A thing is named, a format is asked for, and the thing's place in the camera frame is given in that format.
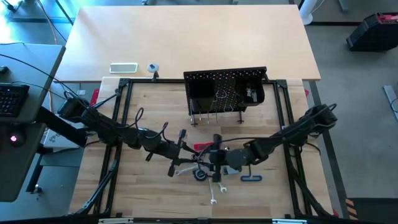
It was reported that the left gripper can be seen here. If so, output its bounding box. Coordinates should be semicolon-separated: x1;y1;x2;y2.
161;129;200;177

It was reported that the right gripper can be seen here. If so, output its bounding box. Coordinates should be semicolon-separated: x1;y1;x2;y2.
197;133;237;184

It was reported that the red utility knife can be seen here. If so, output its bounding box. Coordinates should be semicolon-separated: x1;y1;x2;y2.
193;142;216;152

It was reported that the small chrome combination wrench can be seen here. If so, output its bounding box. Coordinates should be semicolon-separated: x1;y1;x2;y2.
175;166;199;174
174;167;199;177

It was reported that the black tape measure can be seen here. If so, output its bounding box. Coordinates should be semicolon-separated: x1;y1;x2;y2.
192;167;208;182

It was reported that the blue T-handle hex key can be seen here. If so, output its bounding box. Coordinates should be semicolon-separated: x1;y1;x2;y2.
240;164;264;183

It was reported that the black pegboard bin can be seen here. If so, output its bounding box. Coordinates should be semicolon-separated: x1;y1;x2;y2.
187;79;216;109
235;78;266;107

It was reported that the black pegboard stand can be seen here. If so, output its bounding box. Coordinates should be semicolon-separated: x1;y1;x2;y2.
182;65;269;128

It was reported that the white rectangular tray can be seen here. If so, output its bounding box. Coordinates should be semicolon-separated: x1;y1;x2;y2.
109;62;139;74

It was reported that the light wooden desk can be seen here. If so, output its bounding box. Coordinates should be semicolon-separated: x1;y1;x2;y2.
55;4;322;83

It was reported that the white printed sheet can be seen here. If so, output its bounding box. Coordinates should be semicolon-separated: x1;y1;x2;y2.
42;128;86;150

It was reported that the black desk support beam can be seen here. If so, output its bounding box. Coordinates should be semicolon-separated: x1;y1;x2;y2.
34;106;88;147

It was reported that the black computer mouse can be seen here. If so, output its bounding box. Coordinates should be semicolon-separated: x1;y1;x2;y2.
6;129;27;148

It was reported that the grey office desk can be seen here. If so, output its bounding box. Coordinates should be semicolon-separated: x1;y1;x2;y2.
0;42;67;203

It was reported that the black keyboard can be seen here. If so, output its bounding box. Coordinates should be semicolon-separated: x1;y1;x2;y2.
0;82;30;118

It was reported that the black equipment case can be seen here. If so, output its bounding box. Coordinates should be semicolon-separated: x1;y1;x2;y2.
345;11;398;53

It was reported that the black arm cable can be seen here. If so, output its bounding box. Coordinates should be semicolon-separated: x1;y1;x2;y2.
123;107;146;130
155;121;170;142
197;103;338;164

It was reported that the black desk cable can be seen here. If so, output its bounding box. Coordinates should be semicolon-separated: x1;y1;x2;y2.
11;80;68;102
0;53;81;99

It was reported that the white pedestal base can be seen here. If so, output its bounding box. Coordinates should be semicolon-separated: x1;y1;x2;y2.
298;0;326;26

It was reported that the orange floor cable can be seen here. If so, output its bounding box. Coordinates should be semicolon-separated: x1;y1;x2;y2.
36;0;59;45

